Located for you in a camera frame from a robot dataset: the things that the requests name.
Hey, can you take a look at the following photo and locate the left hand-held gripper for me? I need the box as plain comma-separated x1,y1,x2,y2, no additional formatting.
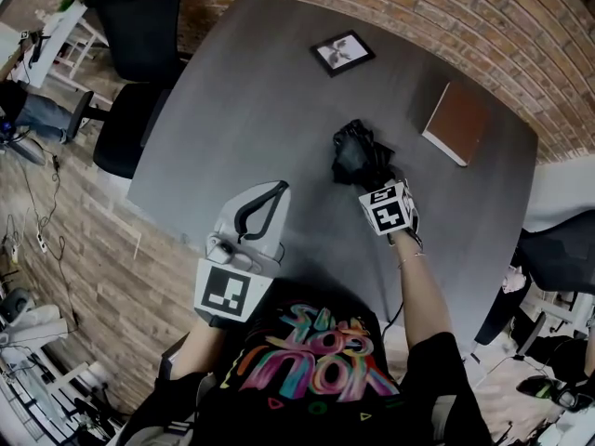
193,179,293,330

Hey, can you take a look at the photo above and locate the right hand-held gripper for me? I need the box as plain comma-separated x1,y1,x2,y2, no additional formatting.
356,177,420,238

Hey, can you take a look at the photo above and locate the black folding umbrella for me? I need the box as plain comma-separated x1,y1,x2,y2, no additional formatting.
330,117,405,192

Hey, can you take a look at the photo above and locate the person's right forearm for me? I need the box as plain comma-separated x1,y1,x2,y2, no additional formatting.
392,232,455,375

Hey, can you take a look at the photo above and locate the person's left forearm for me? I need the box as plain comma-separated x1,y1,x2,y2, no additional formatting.
174,318,229,375

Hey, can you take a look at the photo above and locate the dark grey table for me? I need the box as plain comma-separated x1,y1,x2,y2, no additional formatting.
126,0,540,346

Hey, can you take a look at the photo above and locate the person's black printed t-shirt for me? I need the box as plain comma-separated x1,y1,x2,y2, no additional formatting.
129,276,494,446

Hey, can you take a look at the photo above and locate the brown book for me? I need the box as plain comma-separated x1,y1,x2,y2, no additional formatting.
420,80,493,167

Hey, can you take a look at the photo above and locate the pink plush toy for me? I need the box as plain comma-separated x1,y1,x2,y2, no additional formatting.
502,267,527,295

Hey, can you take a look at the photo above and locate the white desk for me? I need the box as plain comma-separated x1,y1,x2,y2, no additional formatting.
524,153,595,231

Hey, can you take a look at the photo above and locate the grey mesh office chair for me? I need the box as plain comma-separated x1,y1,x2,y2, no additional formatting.
473,209,595,348

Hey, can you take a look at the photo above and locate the black office chair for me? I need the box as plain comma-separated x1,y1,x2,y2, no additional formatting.
64,0,190,180

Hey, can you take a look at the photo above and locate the white bag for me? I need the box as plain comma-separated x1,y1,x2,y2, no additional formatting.
8,303,70,346

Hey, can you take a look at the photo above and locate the black green shoe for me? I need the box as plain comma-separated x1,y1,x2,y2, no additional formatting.
515,374,582,413

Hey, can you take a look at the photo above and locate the grey round device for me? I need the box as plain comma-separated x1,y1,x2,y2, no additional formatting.
0,288,34,327

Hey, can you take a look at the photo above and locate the white shelf unit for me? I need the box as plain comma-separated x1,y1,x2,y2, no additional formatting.
16,2,111,109

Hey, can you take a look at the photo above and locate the thin wrist bracelet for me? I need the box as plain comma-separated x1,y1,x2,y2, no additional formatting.
397,250,427,269

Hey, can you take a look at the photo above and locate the black cable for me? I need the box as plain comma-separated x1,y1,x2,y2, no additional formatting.
380,299,405,338
20,153,81,332

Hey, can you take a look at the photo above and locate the black picture frame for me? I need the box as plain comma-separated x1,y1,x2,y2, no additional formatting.
310,29,377,79

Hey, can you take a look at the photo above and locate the metal wire rack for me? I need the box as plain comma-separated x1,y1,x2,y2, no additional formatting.
0,344,101,446

